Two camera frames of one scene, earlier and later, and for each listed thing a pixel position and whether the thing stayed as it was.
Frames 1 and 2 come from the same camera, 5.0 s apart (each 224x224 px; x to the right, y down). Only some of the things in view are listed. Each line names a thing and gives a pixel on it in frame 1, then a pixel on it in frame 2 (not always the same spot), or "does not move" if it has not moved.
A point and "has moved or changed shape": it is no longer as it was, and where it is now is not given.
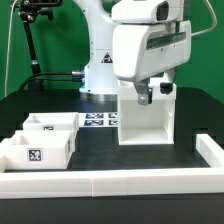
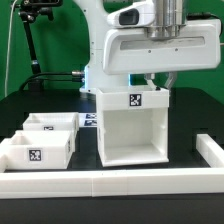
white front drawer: x=38 y=150 does not move
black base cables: x=31 y=77 does not move
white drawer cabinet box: x=151 y=124 has moved or changed shape
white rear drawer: x=53 y=121 does not move
